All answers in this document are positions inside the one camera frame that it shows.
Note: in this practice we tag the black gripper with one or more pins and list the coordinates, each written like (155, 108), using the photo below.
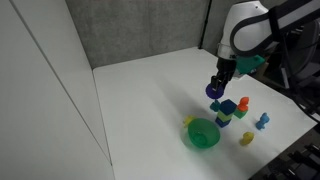
(226, 68)

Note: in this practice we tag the purple spiky ball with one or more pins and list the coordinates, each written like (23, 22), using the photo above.
(213, 93)

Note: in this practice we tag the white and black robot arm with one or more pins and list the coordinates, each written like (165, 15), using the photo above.
(250, 30)

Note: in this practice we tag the green translucent plastic bowl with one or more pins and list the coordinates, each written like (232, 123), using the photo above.
(203, 135)

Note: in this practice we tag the dark blue cube block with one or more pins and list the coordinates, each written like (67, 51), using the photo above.
(228, 106)

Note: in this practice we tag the orange small block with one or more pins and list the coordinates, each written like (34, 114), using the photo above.
(243, 103)

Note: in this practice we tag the lime green block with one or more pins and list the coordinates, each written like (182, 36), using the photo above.
(224, 116)

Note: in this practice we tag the green cube block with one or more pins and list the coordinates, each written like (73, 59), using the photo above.
(240, 114)

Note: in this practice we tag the yellow spiky star toy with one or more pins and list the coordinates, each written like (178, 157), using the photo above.
(188, 120)

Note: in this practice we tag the light blue animal toy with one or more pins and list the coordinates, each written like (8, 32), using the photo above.
(263, 121)

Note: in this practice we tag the black stand pole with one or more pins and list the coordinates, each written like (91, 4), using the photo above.
(205, 25)

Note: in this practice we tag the yellow duck toy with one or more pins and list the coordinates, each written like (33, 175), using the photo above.
(247, 138)

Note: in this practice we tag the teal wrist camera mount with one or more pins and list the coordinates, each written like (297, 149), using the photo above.
(248, 64)

